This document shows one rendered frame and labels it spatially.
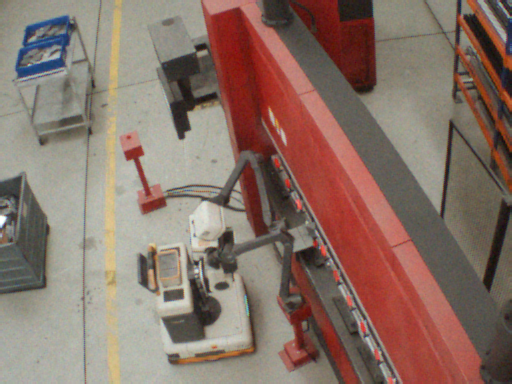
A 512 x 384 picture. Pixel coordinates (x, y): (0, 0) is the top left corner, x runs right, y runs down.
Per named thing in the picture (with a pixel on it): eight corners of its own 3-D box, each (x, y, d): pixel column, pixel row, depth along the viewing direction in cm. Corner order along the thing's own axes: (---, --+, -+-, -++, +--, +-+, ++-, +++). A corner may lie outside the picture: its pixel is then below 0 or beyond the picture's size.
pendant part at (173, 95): (165, 103, 533) (155, 67, 506) (180, 98, 535) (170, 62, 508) (178, 140, 504) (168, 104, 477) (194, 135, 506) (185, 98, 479)
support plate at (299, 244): (272, 237, 470) (272, 236, 469) (309, 223, 473) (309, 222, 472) (282, 257, 458) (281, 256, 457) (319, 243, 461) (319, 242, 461)
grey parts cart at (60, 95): (45, 94, 765) (21, 30, 694) (98, 81, 765) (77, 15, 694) (38, 148, 706) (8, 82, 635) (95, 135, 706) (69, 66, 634)
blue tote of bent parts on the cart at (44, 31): (31, 38, 702) (26, 25, 688) (73, 27, 701) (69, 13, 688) (26, 57, 678) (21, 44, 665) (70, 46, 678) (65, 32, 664)
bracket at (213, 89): (193, 97, 548) (191, 91, 543) (222, 87, 551) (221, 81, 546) (207, 129, 522) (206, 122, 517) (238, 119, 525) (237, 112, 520)
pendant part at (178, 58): (169, 109, 549) (146, 24, 485) (199, 99, 552) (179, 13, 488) (184, 151, 516) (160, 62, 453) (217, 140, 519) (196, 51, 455)
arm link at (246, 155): (249, 144, 452) (242, 145, 444) (266, 156, 449) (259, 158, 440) (217, 200, 470) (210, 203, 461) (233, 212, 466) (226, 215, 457)
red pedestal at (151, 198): (136, 199, 641) (112, 135, 579) (162, 190, 644) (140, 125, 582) (141, 215, 628) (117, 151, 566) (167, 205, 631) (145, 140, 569)
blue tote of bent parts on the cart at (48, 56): (24, 61, 674) (19, 48, 660) (68, 50, 674) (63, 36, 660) (19, 83, 650) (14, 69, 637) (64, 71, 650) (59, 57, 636)
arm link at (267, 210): (255, 155, 452) (248, 157, 442) (263, 153, 449) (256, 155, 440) (270, 221, 456) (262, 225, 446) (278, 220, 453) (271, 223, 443)
